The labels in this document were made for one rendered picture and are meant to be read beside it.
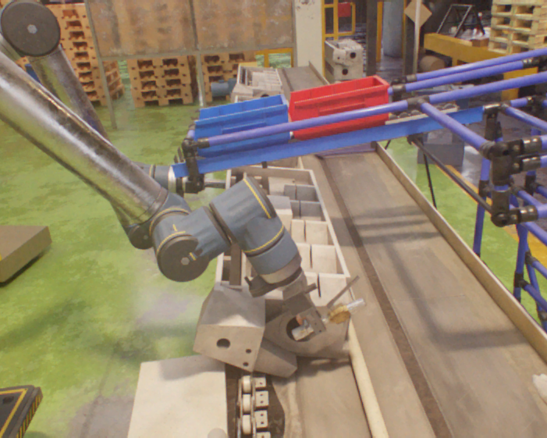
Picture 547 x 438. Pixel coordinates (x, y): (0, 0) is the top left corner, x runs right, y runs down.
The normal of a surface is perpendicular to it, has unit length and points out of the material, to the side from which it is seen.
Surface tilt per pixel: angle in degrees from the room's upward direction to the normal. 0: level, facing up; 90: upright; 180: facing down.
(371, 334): 0
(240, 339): 90
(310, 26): 90
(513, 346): 1
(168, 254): 86
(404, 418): 0
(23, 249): 90
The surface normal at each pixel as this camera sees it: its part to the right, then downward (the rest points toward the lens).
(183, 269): 0.30, 0.38
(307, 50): 0.04, 0.42
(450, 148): -0.39, 0.41
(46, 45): 0.49, 0.43
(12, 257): 0.98, 0.00
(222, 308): 0.10, -0.47
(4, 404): -0.07, -0.90
